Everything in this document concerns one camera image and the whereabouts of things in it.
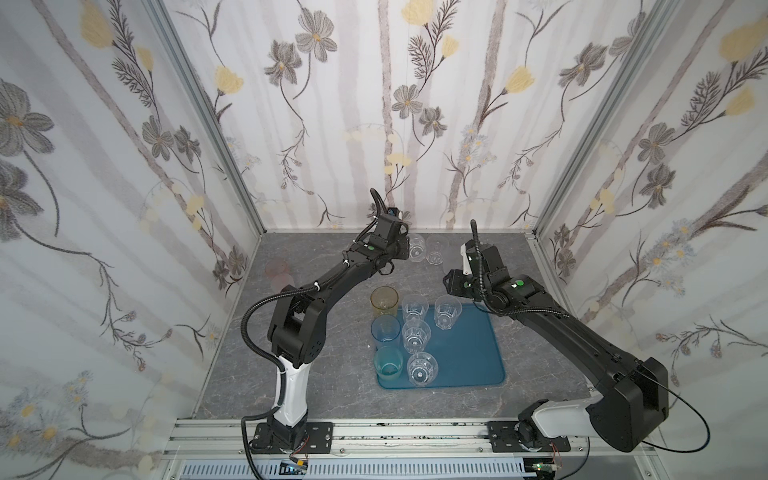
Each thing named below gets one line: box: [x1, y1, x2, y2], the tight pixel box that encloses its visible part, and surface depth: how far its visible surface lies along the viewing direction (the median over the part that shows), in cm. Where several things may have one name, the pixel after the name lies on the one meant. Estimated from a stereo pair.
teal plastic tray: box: [376, 304, 506, 389], surface depth 91 cm
